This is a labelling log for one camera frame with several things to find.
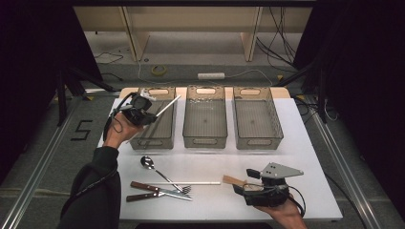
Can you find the person's left hand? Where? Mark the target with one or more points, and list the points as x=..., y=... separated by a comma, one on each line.
x=119, y=132

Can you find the white power strip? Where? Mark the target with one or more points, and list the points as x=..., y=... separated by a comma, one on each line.
x=211, y=76

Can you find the black curtain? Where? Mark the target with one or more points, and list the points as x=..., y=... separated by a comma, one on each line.
x=28, y=63
x=366, y=79

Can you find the beige wooden shelf unit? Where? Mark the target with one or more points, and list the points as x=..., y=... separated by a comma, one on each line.
x=191, y=19

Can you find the aluminium floor rail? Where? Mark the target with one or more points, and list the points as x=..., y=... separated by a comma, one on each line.
x=35, y=181
x=351, y=187

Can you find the black metal stand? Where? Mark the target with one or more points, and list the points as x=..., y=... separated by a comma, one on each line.
x=323, y=101
x=61, y=95

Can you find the person's right hand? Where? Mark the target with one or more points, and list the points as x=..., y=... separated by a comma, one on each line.
x=286, y=216

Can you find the yellow tape roll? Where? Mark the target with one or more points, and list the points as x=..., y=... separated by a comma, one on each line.
x=153, y=70

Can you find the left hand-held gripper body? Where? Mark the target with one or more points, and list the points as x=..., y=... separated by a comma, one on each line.
x=138, y=109

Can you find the metal fork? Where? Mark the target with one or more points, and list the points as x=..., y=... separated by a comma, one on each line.
x=187, y=190

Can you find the smoky clear plastic bin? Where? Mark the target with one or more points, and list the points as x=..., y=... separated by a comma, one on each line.
x=165, y=133
x=258, y=127
x=205, y=127

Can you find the metal spoon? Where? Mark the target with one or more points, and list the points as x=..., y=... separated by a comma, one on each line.
x=147, y=162

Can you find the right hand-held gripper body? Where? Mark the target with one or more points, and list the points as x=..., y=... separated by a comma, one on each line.
x=273, y=171

